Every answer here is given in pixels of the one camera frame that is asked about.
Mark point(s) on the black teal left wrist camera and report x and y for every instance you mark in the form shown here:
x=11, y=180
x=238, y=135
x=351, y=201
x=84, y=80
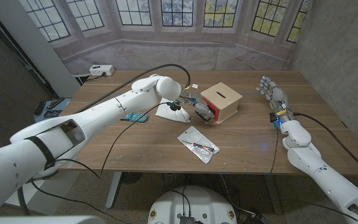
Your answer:
x=174, y=106

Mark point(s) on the white power strip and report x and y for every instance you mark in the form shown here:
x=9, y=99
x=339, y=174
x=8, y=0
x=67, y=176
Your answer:
x=101, y=70

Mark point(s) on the black remote control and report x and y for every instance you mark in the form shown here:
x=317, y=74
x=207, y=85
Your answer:
x=55, y=103
x=39, y=108
x=52, y=113

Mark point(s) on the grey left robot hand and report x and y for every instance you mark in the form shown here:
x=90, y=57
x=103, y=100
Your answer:
x=202, y=109

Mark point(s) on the grey table leg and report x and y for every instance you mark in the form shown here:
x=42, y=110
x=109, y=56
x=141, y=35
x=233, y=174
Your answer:
x=273, y=194
x=113, y=189

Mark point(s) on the black blue right wrist camera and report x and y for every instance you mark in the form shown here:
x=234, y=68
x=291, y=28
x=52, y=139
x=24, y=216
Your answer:
x=275, y=120

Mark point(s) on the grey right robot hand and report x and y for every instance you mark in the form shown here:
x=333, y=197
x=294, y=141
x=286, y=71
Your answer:
x=277, y=96

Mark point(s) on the clear blister pack with screwdriver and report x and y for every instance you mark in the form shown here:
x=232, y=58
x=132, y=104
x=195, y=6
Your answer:
x=197, y=140

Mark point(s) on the white folded tissue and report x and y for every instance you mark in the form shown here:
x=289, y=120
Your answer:
x=179, y=115

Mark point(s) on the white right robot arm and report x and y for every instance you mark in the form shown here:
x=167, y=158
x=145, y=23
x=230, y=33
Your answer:
x=322, y=171

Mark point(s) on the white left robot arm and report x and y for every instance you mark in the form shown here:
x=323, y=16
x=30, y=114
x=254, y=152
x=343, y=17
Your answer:
x=89, y=124

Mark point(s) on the blue round stool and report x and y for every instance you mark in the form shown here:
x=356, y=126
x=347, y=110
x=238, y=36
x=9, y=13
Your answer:
x=61, y=112

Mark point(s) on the wooden box with slot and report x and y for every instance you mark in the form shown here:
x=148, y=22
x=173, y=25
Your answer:
x=232, y=105

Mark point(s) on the teal phone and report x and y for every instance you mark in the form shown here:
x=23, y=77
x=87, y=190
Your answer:
x=137, y=117

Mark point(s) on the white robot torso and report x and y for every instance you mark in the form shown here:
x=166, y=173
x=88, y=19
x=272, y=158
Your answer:
x=194, y=202

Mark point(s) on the printed window backdrop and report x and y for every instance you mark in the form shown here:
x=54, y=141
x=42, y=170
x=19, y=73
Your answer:
x=216, y=56

